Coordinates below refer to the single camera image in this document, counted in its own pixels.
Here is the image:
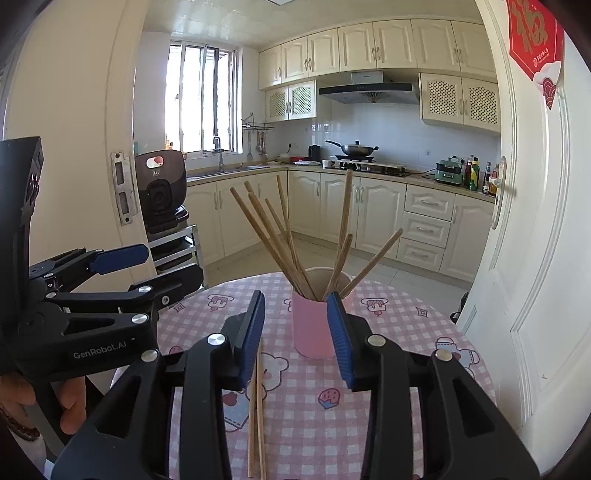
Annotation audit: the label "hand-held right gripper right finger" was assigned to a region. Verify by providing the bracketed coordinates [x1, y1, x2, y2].
[326, 291, 541, 480]

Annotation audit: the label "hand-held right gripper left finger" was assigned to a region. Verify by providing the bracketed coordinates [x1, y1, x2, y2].
[51, 290, 267, 480]

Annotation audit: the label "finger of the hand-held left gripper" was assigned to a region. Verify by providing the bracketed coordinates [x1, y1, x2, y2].
[44, 265, 205, 324]
[28, 244, 151, 289]

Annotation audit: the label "pink cup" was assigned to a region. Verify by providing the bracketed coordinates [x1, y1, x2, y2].
[291, 266, 356, 360]

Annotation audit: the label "bunch of wooden chopsticks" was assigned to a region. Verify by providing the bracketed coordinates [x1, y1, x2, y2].
[229, 169, 404, 302]

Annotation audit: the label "wooden chopstick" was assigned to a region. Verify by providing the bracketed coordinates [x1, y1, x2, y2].
[255, 340, 267, 479]

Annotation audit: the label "person's left hand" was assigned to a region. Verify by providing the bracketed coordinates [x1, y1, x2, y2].
[0, 371, 89, 435]

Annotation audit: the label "metal rack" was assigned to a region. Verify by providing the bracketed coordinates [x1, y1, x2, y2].
[150, 224, 206, 292]

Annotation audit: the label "metal door strike plate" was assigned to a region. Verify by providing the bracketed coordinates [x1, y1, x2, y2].
[111, 150, 140, 226]

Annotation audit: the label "black rice cooker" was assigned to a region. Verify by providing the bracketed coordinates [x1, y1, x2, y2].
[134, 150, 189, 241]

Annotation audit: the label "pink checked tablecloth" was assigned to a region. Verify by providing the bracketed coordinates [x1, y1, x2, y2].
[157, 271, 497, 480]

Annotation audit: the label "steel sink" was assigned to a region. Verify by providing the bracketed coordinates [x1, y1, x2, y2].
[187, 165, 269, 179]

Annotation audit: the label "cream base cabinets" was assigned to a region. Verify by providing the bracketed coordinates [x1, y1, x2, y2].
[185, 168, 497, 283]

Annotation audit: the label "cream drawer unit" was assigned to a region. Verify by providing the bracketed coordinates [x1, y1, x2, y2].
[396, 184, 456, 273]

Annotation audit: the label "gas stove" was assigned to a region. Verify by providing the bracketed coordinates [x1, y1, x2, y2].
[333, 155, 411, 177]

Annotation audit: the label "kitchen window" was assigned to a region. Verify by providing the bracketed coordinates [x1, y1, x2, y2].
[165, 40, 242, 156]

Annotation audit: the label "kitchen countertop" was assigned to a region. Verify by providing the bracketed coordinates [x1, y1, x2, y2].
[185, 159, 498, 202]

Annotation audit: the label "steel wok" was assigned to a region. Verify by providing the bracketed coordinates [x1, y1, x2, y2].
[325, 140, 380, 158]

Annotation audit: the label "green countertop appliance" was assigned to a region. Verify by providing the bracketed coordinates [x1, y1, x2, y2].
[434, 157, 465, 186]

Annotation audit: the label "row of condiment bottles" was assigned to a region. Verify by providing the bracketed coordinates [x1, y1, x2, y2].
[463, 154, 502, 197]

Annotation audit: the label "white door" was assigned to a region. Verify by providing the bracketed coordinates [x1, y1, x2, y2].
[457, 0, 591, 462]

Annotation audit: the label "metal door latch plate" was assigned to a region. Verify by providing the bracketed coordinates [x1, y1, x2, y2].
[491, 157, 508, 230]

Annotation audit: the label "black range hood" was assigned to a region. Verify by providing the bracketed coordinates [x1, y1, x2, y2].
[318, 70, 421, 105]

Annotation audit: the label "red door poster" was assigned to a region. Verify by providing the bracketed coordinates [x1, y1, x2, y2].
[505, 0, 567, 110]

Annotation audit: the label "beaded bracelet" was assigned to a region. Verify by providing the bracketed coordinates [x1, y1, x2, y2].
[0, 401, 41, 440]

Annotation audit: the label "cream door frame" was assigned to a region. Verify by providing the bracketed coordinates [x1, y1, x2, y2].
[104, 0, 149, 261]

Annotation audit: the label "utensil rail with hanging utensils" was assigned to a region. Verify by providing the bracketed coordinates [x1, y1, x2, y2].
[241, 113, 276, 158]

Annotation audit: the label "cream wall cabinets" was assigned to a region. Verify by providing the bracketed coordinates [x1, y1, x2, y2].
[257, 18, 502, 136]

